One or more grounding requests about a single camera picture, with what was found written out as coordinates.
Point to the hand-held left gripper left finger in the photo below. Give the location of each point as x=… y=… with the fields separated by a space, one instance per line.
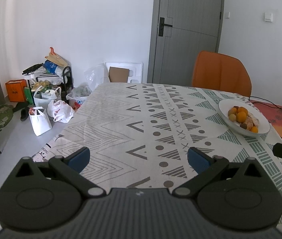
x=79 y=158

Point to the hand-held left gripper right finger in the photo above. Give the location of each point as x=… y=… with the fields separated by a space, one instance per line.
x=197 y=160

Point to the white round plate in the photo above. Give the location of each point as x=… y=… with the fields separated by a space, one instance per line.
x=263 y=127

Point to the small orange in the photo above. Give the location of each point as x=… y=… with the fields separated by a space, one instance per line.
x=242 y=109
x=242 y=116
x=254 y=129

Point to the pale brown fruit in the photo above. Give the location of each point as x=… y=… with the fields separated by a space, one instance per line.
x=255 y=119

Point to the small brown round fruit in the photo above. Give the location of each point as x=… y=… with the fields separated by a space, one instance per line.
x=243 y=126

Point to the yellow-brown round fruit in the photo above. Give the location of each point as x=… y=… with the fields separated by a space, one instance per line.
x=232 y=117
x=231 y=111

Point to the red orange printed mat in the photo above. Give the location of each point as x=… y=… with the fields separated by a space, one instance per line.
x=275 y=115

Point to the white red plastic bag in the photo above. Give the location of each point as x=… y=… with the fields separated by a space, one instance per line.
x=61 y=110

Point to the white paper bag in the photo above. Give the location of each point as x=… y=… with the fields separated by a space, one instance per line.
x=39 y=124

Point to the patterned white tablecloth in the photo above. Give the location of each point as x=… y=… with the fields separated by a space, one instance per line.
x=121 y=119

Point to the translucent plastic bag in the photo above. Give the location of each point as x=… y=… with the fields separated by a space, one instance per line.
x=79 y=93

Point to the white tote bag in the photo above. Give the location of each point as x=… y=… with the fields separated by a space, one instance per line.
x=41 y=100

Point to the dark slipper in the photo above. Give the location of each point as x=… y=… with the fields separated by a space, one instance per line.
x=25 y=114
x=20 y=105

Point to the black metal rack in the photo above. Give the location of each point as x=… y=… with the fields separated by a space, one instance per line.
x=67 y=82

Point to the green box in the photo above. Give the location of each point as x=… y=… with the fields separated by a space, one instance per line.
x=28 y=95

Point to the clear plastic bag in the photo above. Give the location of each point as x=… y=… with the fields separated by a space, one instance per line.
x=93 y=76

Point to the orange chair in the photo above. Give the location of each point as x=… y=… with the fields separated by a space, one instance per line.
x=220 y=72

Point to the cardboard box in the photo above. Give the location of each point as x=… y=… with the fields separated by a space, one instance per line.
x=119 y=74

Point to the orange box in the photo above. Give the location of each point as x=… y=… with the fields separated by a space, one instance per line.
x=15 y=90

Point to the blue white packet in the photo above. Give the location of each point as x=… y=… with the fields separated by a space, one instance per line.
x=51 y=67

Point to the black flat item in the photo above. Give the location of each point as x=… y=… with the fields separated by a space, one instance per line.
x=32 y=69

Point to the paper bag with orange bird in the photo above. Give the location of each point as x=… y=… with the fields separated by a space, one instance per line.
x=54 y=58

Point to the white foam board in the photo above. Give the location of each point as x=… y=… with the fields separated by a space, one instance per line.
x=136 y=67

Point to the grey door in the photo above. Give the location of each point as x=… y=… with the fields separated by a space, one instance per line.
x=188 y=29

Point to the large white wall switch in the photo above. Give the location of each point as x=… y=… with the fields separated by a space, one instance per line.
x=268 y=16

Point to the small white wall switch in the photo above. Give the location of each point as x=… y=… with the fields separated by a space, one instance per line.
x=228 y=15

